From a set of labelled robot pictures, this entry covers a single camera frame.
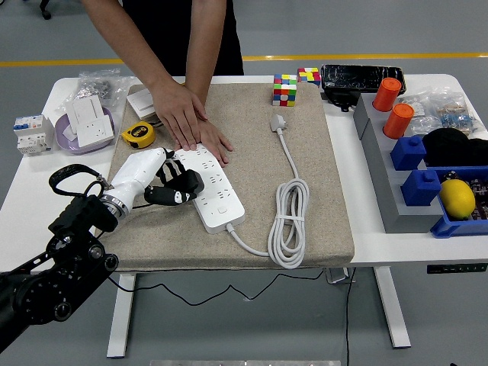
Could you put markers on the black table control panel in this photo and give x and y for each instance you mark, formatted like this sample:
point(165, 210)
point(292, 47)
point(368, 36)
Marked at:
point(457, 268)

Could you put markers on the small white plastic piece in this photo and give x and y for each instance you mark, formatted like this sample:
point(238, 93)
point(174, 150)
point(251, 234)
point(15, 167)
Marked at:
point(69, 133)

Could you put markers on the white power strip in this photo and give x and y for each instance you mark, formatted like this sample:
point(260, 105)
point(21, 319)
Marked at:
point(213, 220)

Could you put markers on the grey stepped block stand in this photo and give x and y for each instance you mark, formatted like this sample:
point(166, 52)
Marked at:
point(381, 160)

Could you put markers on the black chair base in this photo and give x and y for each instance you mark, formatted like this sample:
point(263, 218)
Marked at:
point(45, 14)

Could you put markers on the large yellow tape measure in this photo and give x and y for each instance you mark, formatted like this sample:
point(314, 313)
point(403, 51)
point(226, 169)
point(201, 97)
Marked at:
point(138, 134)

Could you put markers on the black cloth bundle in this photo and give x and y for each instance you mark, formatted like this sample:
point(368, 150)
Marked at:
point(446, 146)

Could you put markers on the white wall switch panel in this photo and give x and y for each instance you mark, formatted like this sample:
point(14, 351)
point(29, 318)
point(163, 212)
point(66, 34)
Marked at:
point(141, 103)

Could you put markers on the dark brown packets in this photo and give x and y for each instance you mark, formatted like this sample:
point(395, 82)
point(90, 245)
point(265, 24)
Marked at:
point(480, 198)

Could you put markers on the black plastic tray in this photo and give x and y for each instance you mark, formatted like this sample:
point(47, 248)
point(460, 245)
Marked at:
point(358, 76)

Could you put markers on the person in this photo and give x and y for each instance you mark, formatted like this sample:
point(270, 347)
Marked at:
point(167, 30)

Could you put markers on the white circuit breaker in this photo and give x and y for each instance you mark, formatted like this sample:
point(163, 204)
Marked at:
point(32, 139)

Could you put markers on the blue block with knob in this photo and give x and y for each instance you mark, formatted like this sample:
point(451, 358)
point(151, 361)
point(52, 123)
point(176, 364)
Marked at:
point(408, 152)
point(419, 188)

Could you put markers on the yellow lemon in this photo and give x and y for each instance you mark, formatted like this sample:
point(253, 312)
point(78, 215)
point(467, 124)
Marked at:
point(457, 198)

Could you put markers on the person's right forearm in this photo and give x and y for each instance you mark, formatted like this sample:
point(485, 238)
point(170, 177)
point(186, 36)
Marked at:
point(122, 38)

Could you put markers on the white switch box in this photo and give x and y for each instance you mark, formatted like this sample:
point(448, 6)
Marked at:
point(85, 110)

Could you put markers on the white wall socket panel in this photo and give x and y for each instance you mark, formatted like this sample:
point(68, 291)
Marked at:
point(95, 133)

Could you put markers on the white table leg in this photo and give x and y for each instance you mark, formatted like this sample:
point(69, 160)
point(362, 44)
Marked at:
point(392, 312)
point(120, 324)

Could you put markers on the clear bag metal parts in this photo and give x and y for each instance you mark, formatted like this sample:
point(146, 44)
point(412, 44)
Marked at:
point(95, 87)

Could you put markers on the black plug adapter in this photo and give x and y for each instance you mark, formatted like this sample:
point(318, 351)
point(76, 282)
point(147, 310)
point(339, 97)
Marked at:
point(190, 181)

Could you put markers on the person's left hand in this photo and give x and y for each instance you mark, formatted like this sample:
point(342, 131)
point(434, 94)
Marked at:
point(217, 141)

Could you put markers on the purple plate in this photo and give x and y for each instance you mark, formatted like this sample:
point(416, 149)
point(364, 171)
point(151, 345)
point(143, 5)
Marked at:
point(64, 145)

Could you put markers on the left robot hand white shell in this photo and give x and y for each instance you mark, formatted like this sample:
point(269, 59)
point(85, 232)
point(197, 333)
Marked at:
point(137, 171)

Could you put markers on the orange cylinder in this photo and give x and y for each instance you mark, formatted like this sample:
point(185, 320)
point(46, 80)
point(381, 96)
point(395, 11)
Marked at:
point(386, 95)
point(398, 122)

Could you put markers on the blue plastic bin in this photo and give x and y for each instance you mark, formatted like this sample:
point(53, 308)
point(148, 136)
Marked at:
point(457, 228)

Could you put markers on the person's left forearm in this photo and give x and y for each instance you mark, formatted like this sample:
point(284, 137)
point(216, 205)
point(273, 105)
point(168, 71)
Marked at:
point(206, 45)

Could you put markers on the silver under-table bracket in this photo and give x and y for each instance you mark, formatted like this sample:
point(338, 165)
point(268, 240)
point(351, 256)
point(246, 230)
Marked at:
point(337, 276)

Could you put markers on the person's right hand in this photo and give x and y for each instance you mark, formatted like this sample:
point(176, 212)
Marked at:
point(179, 114)

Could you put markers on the clear bag white parts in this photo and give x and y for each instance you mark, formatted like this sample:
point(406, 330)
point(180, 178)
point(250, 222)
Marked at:
point(417, 108)

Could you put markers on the dark dotted small object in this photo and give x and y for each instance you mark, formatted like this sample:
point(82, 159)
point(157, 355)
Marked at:
point(451, 176)

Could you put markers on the stickerless puzzle cube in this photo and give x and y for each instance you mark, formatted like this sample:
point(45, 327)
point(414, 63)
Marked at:
point(309, 76)

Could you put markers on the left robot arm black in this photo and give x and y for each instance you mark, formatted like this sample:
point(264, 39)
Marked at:
point(76, 217)

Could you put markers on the white-edged puzzle cube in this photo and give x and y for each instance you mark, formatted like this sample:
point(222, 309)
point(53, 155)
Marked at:
point(284, 91)

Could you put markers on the grey-brown mat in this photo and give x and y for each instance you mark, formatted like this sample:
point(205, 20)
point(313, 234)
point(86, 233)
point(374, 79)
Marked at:
point(248, 126)

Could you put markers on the clear bag blue components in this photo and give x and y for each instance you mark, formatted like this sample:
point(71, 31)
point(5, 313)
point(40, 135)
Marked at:
point(457, 116)

